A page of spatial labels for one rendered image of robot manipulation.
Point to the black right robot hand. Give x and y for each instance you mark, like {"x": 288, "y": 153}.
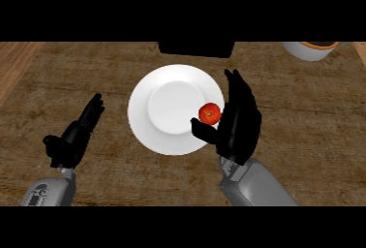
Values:
{"x": 240, "y": 122}

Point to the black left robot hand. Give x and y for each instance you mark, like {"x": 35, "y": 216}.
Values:
{"x": 71, "y": 139}

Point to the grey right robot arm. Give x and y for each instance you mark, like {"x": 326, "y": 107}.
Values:
{"x": 252, "y": 185}

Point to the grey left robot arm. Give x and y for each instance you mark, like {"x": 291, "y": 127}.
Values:
{"x": 50, "y": 190}

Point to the red tomato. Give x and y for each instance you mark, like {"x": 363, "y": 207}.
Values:
{"x": 209, "y": 113}

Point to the white round plate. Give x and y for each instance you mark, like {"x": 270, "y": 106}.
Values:
{"x": 167, "y": 109}

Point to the black box appliance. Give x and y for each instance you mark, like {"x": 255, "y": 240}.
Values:
{"x": 196, "y": 48}

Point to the white pot with orange rim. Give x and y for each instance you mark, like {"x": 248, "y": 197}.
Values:
{"x": 310, "y": 50}

